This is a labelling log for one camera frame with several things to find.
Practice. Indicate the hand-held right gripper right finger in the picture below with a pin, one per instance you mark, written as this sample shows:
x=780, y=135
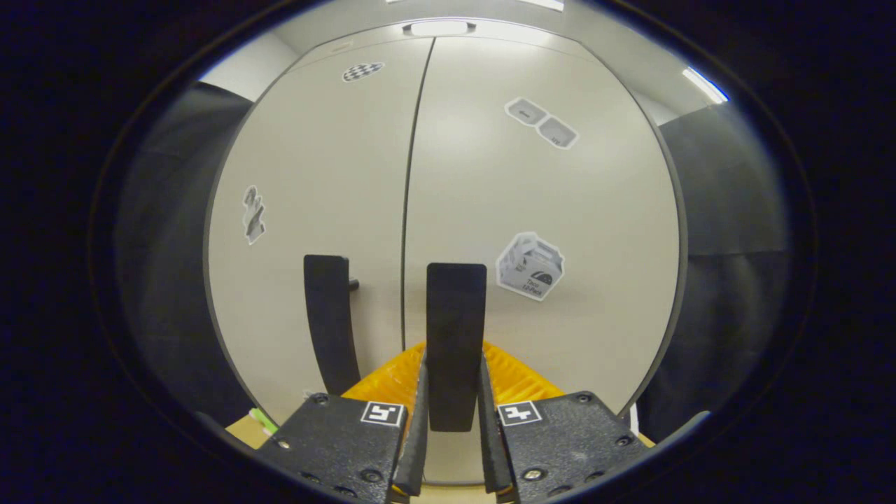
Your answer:
x=488, y=434

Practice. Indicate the green and pink toy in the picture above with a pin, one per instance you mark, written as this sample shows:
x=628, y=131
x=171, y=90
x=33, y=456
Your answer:
x=262, y=420

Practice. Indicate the grey cabinet drawer front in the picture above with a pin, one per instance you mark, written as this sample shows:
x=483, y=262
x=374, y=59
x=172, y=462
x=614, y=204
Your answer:
x=525, y=35

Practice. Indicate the ceiling light panel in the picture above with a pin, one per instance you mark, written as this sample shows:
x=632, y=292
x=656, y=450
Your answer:
x=703, y=84
x=546, y=4

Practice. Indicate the grey cabinet door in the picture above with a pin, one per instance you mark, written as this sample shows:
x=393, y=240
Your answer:
x=546, y=196
x=322, y=154

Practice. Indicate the grey shoe cabinet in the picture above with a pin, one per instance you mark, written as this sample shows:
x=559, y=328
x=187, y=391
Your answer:
x=675, y=210

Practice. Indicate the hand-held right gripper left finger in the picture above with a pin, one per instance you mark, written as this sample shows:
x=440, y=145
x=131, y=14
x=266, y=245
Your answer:
x=418, y=434

